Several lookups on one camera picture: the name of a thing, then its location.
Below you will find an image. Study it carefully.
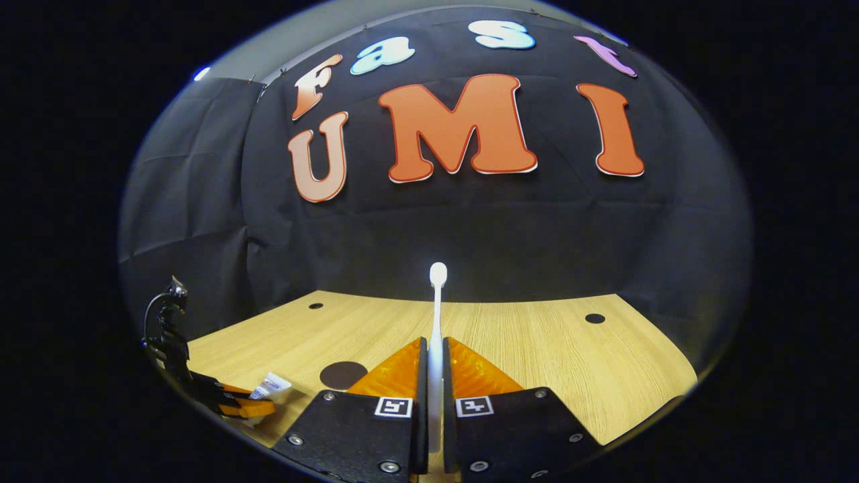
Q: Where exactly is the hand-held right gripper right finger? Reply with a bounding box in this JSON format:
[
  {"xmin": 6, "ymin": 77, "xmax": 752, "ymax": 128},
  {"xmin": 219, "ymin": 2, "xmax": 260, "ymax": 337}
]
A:
[{"xmin": 442, "ymin": 337, "xmax": 605, "ymax": 480}]

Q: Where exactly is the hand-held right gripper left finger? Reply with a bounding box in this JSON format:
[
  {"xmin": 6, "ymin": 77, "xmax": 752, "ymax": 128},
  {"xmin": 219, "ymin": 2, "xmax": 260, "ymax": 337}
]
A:
[{"xmin": 272, "ymin": 337, "xmax": 429, "ymax": 483}]

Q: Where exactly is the white toothpaste tube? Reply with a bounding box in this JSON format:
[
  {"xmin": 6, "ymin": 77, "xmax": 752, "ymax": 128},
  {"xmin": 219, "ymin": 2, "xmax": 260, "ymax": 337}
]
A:
[{"xmin": 245, "ymin": 373, "xmax": 293, "ymax": 427}]

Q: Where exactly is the light blue toothbrush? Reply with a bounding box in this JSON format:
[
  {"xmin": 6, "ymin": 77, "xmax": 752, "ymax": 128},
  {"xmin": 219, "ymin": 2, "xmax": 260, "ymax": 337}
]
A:
[{"xmin": 428, "ymin": 262, "xmax": 448, "ymax": 453}]

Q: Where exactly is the dark brown round coaster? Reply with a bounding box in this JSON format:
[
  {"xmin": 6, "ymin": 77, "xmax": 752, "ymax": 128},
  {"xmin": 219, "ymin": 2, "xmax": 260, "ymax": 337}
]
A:
[{"xmin": 319, "ymin": 361, "xmax": 368, "ymax": 391}]

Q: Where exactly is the wooden desktop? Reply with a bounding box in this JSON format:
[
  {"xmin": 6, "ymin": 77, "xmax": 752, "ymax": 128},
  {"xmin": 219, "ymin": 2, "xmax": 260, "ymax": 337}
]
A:
[{"xmin": 187, "ymin": 290, "xmax": 699, "ymax": 483}]

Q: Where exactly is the black backdrop cloth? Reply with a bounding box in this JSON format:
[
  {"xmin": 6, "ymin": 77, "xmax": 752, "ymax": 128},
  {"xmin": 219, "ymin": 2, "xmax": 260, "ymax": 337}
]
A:
[{"xmin": 117, "ymin": 7, "xmax": 754, "ymax": 376}]

